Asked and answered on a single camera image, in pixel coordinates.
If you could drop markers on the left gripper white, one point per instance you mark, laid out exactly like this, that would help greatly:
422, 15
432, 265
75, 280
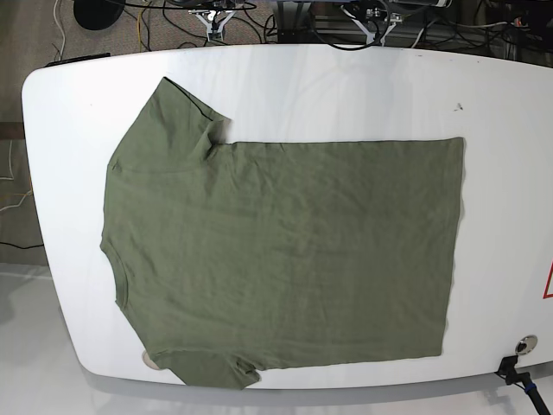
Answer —
375, 22

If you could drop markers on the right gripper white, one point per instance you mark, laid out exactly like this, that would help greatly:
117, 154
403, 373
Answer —
214, 22

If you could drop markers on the olive green T-shirt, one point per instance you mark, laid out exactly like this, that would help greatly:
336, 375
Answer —
232, 259

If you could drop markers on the black round stand base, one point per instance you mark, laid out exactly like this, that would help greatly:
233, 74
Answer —
96, 15

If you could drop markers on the black flat device on edge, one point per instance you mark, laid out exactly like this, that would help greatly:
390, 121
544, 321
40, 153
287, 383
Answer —
78, 59

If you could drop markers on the left table grommet hole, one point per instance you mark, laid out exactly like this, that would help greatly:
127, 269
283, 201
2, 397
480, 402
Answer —
149, 362

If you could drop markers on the table grommet hole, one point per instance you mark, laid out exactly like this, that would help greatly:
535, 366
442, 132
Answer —
149, 362
526, 345

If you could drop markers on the right table grommet hole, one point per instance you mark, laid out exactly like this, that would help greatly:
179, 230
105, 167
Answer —
526, 345

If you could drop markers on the aluminium frame base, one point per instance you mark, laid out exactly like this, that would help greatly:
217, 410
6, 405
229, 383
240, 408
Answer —
325, 20

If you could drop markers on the black clamp with cable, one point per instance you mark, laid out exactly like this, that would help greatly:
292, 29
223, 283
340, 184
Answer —
512, 377

